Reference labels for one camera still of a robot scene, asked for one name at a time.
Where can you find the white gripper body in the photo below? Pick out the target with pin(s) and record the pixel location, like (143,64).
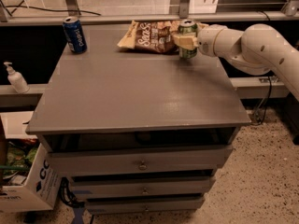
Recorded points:
(206,42)

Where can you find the green soda can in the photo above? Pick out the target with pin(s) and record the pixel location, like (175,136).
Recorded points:
(187,27)

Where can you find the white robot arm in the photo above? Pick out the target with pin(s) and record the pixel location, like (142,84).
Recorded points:
(255,51)

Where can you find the brown chip bag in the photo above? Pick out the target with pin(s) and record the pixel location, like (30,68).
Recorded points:
(151,36)

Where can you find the blue Pepsi can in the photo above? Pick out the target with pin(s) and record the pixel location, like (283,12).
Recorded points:
(74,35)

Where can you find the gray drawer cabinet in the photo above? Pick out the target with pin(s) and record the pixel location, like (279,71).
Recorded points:
(109,98)

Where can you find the top gray drawer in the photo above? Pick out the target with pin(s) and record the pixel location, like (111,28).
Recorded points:
(139,161)

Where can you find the gray drawer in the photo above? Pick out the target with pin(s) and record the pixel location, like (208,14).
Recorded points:
(143,187)
(139,161)
(151,205)

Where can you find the middle gray drawer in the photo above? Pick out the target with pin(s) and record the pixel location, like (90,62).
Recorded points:
(143,187)

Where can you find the bottom gray drawer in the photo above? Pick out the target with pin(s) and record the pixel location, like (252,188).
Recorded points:
(151,205)

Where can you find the white pump bottle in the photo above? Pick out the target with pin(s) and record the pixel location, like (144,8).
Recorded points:
(16,79)

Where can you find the white cardboard box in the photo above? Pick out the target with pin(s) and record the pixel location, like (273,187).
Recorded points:
(39,190)

